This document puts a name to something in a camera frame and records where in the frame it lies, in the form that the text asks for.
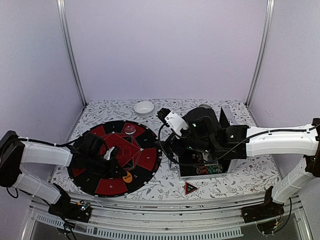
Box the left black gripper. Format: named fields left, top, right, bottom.
left=86, top=152, right=127, bottom=179

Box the orange big blind button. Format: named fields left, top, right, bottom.
left=122, top=172, right=133, bottom=184

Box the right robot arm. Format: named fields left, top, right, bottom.
left=156, top=104, right=320, bottom=218

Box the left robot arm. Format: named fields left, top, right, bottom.
left=0, top=130, right=127, bottom=217

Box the aluminium poker chip case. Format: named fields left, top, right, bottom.
left=164, top=104, right=248, bottom=179

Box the lower poker chip row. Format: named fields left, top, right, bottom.
left=195, top=164, right=224, bottom=175

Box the striped grey white cup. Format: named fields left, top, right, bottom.
left=199, top=104, right=212, bottom=109

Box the red black triangle card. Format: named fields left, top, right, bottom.
left=184, top=182, right=199, bottom=195

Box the round red black poker mat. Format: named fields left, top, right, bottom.
left=67, top=120, right=162, bottom=198

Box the white ceramic bowl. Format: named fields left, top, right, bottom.
left=133, top=101, right=155, bottom=118

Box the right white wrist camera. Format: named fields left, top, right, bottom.
left=156, top=108, right=189, bottom=139

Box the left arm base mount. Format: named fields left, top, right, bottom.
left=48, top=200, right=92, bottom=223

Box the front aluminium rail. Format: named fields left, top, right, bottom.
left=21, top=193, right=313, bottom=240

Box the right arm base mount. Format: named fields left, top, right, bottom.
left=241, top=201, right=284, bottom=223

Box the left aluminium frame post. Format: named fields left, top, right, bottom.
left=56, top=0, right=88, bottom=108

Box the aluminium frame post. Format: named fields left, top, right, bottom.
left=245, top=0, right=275, bottom=109
left=56, top=0, right=88, bottom=108

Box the right aluminium frame post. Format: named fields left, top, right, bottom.
left=245, top=0, right=275, bottom=109

